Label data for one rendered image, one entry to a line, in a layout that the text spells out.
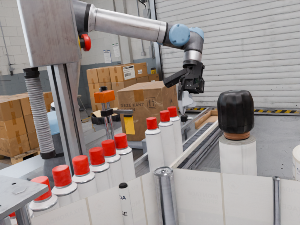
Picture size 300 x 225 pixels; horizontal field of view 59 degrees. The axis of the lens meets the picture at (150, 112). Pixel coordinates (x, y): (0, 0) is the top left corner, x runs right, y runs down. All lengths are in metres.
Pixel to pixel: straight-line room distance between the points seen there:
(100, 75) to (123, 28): 3.74
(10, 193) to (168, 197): 0.28
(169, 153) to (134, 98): 0.48
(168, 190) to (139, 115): 0.86
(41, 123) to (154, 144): 0.36
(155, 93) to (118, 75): 3.14
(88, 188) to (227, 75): 4.60
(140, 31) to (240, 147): 0.54
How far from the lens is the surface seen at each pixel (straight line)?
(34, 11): 0.59
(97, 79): 4.74
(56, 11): 0.59
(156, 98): 1.29
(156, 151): 0.85
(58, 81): 0.73
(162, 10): 5.64
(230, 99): 0.62
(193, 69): 1.09
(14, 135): 4.05
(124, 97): 1.35
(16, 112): 4.05
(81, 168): 0.59
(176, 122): 0.97
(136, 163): 0.84
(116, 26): 0.96
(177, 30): 0.96
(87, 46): 0.61
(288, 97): 4.87
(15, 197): 0.35
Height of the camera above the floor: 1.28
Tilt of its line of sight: 12 degrees down
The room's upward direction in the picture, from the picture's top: 7 degrees counter-clockwise
